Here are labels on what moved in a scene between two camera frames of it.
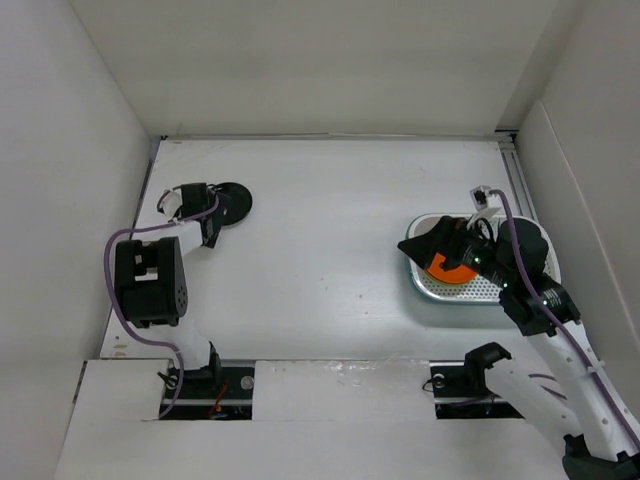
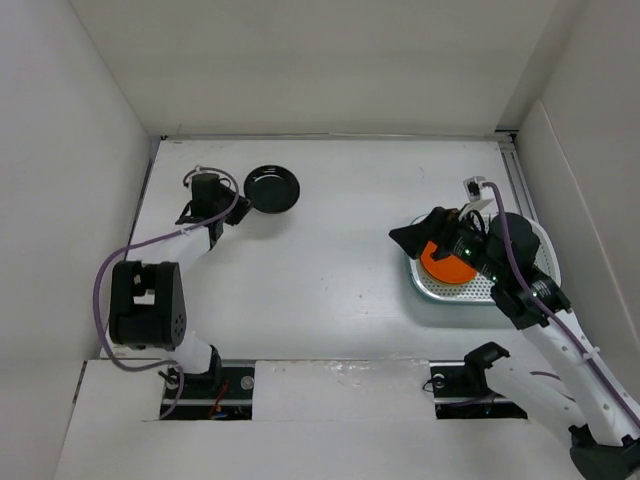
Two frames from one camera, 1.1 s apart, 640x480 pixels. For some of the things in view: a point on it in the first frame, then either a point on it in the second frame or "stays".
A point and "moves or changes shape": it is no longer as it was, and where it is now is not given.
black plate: x=234 y=201 moves or changes shape
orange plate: x=456 y=274 stays
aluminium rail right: x=510 y=148 stays
